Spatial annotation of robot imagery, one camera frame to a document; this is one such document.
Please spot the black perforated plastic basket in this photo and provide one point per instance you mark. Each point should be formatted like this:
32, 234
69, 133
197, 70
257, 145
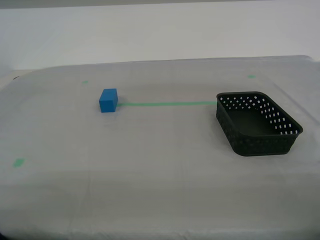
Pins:
252, 125

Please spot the blue rectangular block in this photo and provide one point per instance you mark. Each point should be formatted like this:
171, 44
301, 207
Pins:
108, 101

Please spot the long green tape strip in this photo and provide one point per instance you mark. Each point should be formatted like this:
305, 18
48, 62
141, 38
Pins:
165, 104

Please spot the white woven table cover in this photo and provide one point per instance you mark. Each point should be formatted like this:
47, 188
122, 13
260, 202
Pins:
160, 180

